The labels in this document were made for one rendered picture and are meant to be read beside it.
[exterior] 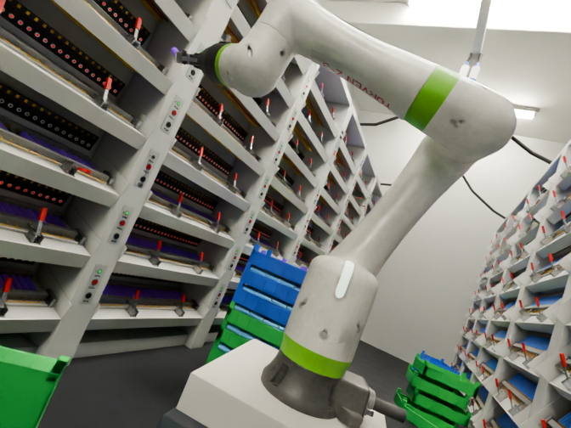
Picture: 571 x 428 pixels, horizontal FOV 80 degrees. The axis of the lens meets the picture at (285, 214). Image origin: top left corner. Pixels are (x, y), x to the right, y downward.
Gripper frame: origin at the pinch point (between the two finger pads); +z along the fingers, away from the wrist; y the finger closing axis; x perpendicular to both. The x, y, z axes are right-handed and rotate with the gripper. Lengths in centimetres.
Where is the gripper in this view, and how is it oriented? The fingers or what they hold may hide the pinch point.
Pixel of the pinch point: (185, 59)
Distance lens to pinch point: 107.3
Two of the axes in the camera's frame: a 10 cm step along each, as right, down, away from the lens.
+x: -1.5, 9.2, 3.7
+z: -6.1, -3.8, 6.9
